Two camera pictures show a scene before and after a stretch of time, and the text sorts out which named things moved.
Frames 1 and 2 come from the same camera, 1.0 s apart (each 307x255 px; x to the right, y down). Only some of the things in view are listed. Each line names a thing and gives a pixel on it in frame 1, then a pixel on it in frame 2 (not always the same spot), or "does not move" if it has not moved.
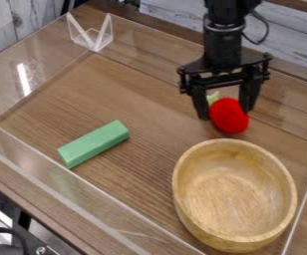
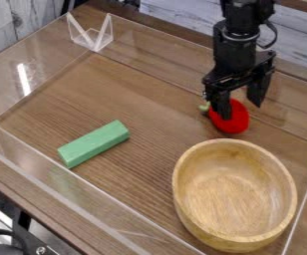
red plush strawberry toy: x=227 y=115 does not move
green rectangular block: x=93 y=143 does not move
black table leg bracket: x=27 y=243 does not move
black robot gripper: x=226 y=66 -> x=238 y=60
